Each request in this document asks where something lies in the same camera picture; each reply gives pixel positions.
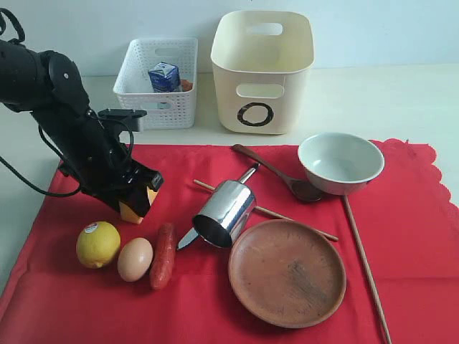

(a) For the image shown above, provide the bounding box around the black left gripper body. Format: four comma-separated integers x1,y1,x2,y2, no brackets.
30,107,144,201

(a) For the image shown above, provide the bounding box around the yellow cheese wedge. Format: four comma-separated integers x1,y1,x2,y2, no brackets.
118,188,158,224

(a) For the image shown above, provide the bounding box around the brown egg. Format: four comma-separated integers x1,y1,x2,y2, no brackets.
117,237,153,282

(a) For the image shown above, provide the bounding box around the yellow lemon with sticker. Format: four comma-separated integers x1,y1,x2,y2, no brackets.
76,221,120,269

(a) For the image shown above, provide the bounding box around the red sausage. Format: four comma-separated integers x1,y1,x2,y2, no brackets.
149,223,178,290

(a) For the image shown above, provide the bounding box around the orange fried chicken nugget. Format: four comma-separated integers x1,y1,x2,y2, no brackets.
181,79,194,92

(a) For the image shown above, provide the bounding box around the blue white milk carton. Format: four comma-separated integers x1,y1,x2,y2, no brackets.
148,62,181,93

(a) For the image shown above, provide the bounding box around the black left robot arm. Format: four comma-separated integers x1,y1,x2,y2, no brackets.
1,41,164,217

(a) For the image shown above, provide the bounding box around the table knife steel blade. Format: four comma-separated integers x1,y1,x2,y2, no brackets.
175,163,260,252

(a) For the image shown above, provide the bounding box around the white perforated plastic basket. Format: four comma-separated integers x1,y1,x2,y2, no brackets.
113,37,198,130

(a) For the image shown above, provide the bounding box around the stainless steel cup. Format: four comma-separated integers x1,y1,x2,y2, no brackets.
191,179,257,249

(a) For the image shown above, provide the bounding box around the brown wooden spoon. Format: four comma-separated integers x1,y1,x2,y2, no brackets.
231,144,323,203

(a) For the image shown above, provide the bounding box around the cream plastic bin black circle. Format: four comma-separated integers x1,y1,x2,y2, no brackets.
210,11,314,135

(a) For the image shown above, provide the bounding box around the brown clay plate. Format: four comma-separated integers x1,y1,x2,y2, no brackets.
228,220,346,329

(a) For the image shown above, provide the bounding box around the wooden chopstick under cup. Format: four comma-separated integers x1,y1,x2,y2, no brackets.
193,179,339,242

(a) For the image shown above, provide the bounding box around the white ceramic bowl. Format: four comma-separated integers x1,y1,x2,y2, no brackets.
298,133,385,196

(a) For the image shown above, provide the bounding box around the wooden chopstick right side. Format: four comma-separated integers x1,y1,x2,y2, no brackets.
341,195,392,343

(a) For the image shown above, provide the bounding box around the red cloth table mat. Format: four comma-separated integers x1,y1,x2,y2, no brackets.
1,139,458,343

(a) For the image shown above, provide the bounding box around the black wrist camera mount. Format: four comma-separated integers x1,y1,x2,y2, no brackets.
97,108,148,133

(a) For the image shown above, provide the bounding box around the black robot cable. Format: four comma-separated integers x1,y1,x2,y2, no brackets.
0,7,82,198

